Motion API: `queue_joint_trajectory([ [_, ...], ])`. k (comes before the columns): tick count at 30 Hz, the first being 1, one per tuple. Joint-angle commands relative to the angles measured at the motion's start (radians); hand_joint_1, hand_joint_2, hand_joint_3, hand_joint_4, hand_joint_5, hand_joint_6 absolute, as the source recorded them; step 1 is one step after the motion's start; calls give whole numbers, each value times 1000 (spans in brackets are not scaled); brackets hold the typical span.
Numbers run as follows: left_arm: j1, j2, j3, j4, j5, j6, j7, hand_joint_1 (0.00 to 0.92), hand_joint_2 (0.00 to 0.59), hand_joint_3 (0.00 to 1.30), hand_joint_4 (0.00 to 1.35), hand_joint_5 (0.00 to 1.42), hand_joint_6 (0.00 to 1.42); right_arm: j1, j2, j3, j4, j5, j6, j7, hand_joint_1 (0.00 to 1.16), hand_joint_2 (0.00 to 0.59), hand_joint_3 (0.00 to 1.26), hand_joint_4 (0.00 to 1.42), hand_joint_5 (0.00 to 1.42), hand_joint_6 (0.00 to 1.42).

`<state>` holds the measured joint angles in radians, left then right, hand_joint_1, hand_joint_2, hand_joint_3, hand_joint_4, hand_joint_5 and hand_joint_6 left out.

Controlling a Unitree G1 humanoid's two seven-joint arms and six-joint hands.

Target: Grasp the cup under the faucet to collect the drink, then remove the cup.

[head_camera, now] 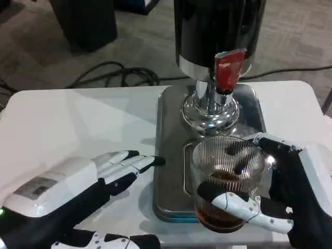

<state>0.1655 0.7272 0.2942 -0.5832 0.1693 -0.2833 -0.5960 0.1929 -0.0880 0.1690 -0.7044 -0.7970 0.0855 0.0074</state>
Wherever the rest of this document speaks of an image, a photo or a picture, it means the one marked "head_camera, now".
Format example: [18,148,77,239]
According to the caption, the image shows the black bin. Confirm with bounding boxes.
[51,0,117,52]

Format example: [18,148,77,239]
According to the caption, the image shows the clear ribbed glass cup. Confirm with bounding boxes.
[190,136,267,233]

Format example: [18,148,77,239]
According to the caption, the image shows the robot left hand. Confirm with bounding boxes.
[0,149,167,249]

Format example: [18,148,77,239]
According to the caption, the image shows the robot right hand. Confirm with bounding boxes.
[197,132,332,249]

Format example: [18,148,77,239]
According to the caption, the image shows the black coiled floor cables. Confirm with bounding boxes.
[66,61,159,89]

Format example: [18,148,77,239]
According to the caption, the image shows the black and chrome drink dispenser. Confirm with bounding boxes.
[173,0,268,137]

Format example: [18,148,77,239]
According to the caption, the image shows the blue and white box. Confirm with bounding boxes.
[114,0,160,16]

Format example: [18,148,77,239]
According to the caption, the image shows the red taped tap lever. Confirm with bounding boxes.
[214,49,246,94]

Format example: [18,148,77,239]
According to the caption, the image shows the steel drip tray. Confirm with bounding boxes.
[153,84,268,224]

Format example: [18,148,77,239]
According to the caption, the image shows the thin black floor cable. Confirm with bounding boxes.
[243,66,332,80]

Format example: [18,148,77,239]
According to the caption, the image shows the dark furniture leg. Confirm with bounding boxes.
[321,87,332,115]

